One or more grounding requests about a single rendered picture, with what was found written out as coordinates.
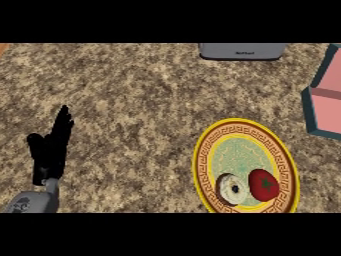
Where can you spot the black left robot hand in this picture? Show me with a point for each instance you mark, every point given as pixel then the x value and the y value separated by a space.
pixel 52 150

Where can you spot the teal and pink cardboard box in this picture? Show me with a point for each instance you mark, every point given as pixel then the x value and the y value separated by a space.
pixel 336 93

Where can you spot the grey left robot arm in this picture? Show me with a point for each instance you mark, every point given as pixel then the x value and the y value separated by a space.
pixel 36 200

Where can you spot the grey appliance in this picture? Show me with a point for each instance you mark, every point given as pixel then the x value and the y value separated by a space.
pixel 241 50

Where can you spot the white glazed donut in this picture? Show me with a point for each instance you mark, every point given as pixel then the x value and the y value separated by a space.
pixel 228 191

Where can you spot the red tomato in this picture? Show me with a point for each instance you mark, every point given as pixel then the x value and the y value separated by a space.
pixel 263 185

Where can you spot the yellow patterned plate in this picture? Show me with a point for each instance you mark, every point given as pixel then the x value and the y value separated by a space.
pixel 237 146

